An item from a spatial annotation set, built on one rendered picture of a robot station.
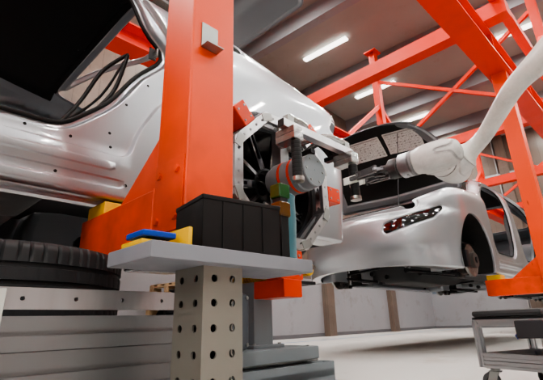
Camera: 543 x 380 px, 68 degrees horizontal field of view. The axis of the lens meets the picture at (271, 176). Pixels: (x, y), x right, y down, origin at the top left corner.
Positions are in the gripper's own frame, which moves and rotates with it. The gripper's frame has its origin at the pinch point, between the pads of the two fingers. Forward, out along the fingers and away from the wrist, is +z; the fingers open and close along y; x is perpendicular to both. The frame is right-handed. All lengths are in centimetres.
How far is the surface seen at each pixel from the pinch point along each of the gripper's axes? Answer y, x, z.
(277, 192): -57, -19, -13
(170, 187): -76, -17, 8
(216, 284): -80, -44, -16
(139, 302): -82, -46, 10
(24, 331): -105, -52, 10
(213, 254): -83, -39, -20
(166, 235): -91, -36, -15
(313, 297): 650, 5, 556
